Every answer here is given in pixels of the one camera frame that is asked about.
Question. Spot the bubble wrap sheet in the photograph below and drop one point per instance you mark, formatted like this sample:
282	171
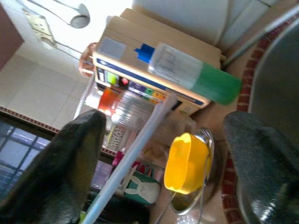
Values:
187	220

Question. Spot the steel wall faucet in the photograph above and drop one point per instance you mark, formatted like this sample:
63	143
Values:
80	17

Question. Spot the white plastic tube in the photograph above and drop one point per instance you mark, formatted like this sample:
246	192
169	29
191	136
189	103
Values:
130	161

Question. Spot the green soap bottle blue cap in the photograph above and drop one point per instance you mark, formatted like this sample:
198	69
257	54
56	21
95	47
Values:
210	84

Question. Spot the beige water ionizer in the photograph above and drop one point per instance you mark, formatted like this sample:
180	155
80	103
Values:
140	30

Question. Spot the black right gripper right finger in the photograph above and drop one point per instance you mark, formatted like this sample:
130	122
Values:
264	175

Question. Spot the steel bowl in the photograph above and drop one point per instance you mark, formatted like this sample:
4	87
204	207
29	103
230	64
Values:
184	205

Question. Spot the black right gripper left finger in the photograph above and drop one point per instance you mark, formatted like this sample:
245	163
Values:
53	175

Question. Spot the barred window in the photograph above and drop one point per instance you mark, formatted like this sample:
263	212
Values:
21	149

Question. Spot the yellow plastic bowl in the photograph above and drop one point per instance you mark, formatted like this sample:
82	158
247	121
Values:
184	163

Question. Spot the pink translucent plastic part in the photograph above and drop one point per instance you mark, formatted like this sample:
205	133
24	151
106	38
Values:
84	67

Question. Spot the teal white rabbit mug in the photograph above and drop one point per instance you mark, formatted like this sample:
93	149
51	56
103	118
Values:
142	189

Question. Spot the clear jar orange lid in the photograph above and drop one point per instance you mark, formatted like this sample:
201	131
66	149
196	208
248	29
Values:
108	102

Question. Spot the jar with brown contents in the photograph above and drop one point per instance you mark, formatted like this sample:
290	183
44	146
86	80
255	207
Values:
154	151

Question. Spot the steel sink basin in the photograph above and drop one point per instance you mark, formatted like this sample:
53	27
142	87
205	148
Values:
280	81

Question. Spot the white water pipe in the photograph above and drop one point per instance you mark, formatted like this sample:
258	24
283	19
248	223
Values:
247	46

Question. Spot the white wall socket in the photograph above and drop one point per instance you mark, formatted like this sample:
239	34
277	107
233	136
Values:
38	25

